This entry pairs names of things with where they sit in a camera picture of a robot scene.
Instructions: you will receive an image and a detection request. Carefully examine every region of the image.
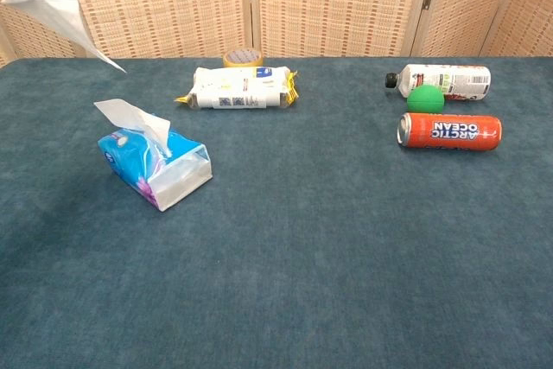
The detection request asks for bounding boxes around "blue tissue pack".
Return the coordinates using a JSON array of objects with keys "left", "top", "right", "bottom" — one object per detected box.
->
[{"left": 97, "top": 129, "right": 213, "bottom": 213}]

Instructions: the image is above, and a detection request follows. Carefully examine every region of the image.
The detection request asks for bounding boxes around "green ball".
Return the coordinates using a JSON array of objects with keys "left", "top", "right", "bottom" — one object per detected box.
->
[{"left": 406, "top": 84, "right": 446, "bottom": 113}]

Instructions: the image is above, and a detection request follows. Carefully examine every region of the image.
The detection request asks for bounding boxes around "white yellow wet wipes pack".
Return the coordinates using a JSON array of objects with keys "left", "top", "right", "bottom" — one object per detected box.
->
[{"left": 174, "top": 66, "right": 301, "bottom": 110}]

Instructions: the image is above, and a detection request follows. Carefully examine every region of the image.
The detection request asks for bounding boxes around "white bottle with black cap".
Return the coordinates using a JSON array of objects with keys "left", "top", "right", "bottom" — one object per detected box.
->
[{"left": 384, "top": 63, "right": 493, "bottom": 102}]

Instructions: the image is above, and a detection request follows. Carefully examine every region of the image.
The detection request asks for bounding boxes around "woven folding screen panel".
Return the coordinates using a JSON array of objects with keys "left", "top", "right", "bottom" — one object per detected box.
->
[
  {"left": 481, "top": 0, "right": 553, "bottom": 58},
  {"left": 0, "top": 0, "right": 257, "bottom": 60},
  {"left": 410, "top": 0, "right": 524, "bottom": 58},
  {"left": 252, "top": 0, "right": 433, "bottom": 59}
]

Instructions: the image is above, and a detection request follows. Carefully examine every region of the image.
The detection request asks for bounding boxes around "blue felt table cover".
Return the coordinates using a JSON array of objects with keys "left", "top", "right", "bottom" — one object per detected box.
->
[{"left": 0, "top": 56, "right": 553, "bottom": 369}]

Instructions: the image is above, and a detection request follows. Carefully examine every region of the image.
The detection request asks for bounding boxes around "brown packing tape roll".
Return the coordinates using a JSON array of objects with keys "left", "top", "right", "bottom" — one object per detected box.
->
[{"left": 222, "top": 48, "right": 264, "bottom": 69}]

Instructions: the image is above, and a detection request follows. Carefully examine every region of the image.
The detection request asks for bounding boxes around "orange drink can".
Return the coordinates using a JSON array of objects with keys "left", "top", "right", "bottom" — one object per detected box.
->
[{"left": 396, "top": 111, "right": 504, "bottom": 150}]

